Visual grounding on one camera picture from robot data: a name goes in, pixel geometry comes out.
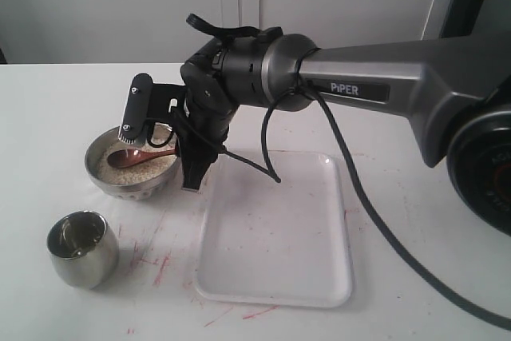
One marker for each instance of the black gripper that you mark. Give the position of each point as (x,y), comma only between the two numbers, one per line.
(210,111)

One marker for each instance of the brown wooden spoon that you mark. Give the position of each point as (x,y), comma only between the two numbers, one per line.
(127,158)

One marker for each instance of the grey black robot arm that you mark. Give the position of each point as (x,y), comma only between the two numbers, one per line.
(454,92)

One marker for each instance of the steel bowl of rice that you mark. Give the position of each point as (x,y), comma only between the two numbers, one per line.
(139,182)

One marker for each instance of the small steel cup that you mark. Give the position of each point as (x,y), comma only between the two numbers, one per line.
(83,249)

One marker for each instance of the white plastic tray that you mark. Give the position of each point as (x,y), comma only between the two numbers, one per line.
(275,242)

